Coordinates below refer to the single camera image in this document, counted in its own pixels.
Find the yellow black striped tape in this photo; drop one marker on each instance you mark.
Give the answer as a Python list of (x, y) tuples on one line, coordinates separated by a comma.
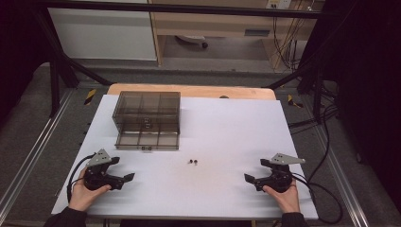
[(293, 101), (90, 96)]

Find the light wooden desk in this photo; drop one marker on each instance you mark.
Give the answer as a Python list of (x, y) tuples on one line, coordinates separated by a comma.
[(217, 23)]

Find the black metal frame crossbar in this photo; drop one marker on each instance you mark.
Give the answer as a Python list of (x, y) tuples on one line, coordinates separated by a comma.
[(176, 8)]

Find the aluminium floor rail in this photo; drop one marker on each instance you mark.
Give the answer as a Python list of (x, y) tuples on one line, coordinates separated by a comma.
[(34, 151), (342, 176)]

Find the person's right hand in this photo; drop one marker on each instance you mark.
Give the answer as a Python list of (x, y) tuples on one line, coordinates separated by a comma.
[(285, 200)]

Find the black metal frame post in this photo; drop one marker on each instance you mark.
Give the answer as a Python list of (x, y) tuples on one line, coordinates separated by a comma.
[(312, 78), (58, 72)]

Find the white power strip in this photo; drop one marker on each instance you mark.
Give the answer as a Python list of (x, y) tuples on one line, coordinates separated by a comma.
[(278, 3)]

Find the smoky transparent open drawer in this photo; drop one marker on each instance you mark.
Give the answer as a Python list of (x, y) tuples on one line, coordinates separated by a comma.
[(148, 140)]

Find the person's left hand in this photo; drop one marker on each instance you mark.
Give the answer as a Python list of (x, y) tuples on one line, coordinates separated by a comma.
[(82, 195)]

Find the office chair base with caster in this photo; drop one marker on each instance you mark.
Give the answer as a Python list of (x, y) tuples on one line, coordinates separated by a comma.
[(193, 39)]

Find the smoky transparent drawer cabinet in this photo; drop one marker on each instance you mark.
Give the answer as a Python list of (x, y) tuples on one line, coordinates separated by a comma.
[(147, 108)]

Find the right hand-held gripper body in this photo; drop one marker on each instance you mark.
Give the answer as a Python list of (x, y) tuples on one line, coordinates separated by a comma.
[(279, 179)]

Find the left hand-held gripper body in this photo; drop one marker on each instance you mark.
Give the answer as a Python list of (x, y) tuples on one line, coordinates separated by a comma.
[(101, 179)]

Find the wooden table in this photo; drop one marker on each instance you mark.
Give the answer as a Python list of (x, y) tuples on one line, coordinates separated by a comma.
[(189, 90)]

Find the white cabinet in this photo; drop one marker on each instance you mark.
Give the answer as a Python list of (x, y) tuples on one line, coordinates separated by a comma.
[(101, 33)]

